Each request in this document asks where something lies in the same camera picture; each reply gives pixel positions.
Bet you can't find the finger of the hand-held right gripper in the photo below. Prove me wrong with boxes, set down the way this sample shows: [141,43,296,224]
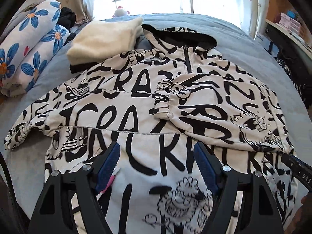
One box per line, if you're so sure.
[280,153,312,191]

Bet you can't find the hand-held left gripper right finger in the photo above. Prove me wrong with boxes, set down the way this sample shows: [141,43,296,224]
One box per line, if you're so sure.
[194,141,284,234]

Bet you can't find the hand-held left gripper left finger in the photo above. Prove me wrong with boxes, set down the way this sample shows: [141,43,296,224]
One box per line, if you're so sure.
[28,141,121,234]

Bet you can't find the black and white printed hoodie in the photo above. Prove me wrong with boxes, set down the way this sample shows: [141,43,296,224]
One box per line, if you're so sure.
[4,24,299,234]

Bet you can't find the person's right forearm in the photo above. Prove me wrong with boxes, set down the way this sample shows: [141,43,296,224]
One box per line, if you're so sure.
[288,195,312,234]

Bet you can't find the black patterned hanging clothes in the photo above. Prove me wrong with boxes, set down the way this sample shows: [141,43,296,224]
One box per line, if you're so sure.
[273,46,312,98]

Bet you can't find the dark clothes pile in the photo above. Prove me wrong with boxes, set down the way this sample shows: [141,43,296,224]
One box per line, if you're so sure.
[58,7,77,30]

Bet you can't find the black folded garment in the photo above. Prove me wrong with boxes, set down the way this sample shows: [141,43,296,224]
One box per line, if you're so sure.
[69,63,98,74]

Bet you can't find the cream fleece folded garment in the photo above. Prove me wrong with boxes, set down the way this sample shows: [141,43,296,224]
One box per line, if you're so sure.
[66,17,144,65]

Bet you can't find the blue-grey bed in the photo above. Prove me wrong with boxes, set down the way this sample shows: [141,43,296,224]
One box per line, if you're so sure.
[0,13,305,225]

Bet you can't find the white desk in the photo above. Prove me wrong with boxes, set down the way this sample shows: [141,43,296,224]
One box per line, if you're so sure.
[266,19,312,61]

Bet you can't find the blue floral folded quilt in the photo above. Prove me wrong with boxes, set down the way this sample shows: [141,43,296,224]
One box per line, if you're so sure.
[0,0,71,97]

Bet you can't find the stack of pink boxes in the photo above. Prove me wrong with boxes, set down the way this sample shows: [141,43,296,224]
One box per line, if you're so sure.
[277,12,301,33]

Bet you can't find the white plush toy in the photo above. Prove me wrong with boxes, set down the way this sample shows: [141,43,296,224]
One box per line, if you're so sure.
[113,5,131,18]

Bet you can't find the wooden shelf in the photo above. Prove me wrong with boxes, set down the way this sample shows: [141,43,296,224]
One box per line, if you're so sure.
[266,0,312,54]

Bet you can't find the white leaf-print curtain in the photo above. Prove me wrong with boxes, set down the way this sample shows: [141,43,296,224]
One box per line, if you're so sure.
[229,0,271,39]

